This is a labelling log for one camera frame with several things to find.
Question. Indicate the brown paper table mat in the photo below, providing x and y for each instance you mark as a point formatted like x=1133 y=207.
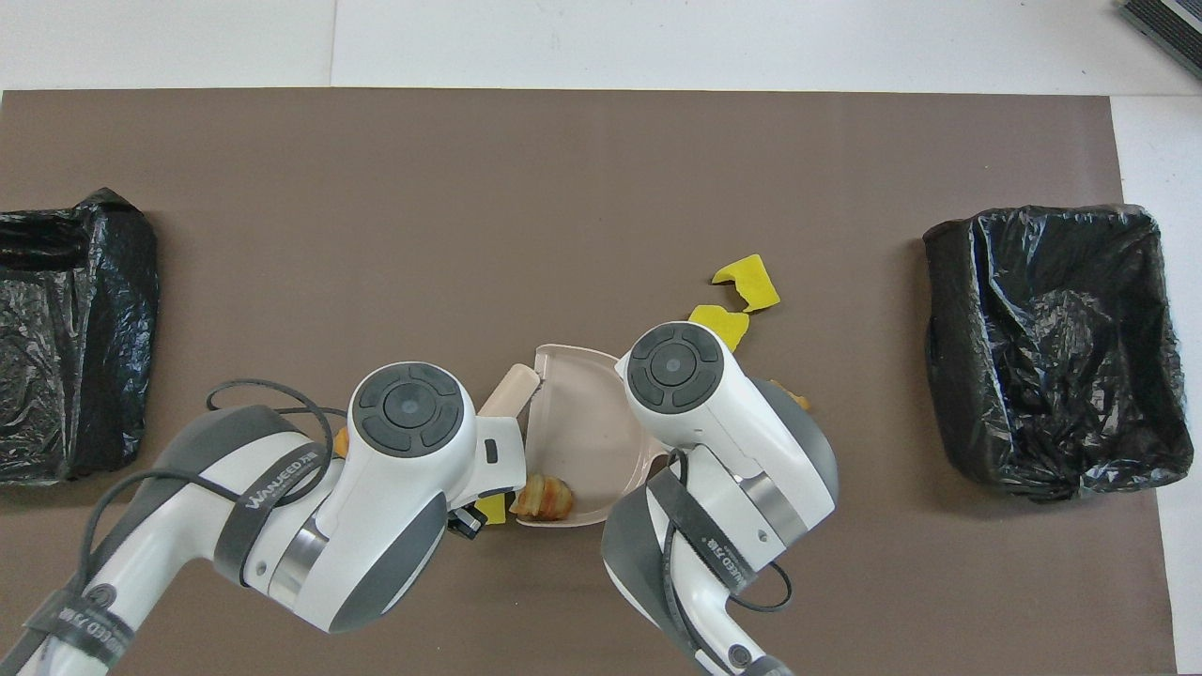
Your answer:
x=563 y=188

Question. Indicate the beige plastic dustpan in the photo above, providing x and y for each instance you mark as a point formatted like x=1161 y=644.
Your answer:
x=582 y=432

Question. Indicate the small yellow sponge piece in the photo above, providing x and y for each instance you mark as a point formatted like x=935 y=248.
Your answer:
x=492 y=509

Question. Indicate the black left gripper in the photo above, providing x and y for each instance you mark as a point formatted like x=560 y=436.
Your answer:
x=467 y=524

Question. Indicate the dark grey ribbed device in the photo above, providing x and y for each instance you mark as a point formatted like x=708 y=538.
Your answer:
x=1169 y=23

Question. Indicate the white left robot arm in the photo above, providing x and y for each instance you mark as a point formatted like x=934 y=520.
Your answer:
x=404 y=413

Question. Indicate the yellow sponge piece green-backed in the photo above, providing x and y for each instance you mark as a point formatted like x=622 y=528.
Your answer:
x=725 y=324

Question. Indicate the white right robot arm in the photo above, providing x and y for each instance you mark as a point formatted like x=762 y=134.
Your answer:
x=676 y=366

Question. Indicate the yellow sponge piece jagged edge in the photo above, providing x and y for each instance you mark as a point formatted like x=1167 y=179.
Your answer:
x=751 y=282

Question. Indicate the long striped bread piece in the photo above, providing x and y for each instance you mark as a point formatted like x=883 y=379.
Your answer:
x=543 y=498

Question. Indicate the bin lined black plastic bag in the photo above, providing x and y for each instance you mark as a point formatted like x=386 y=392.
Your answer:
x=56 y=357
x=1052 y=357

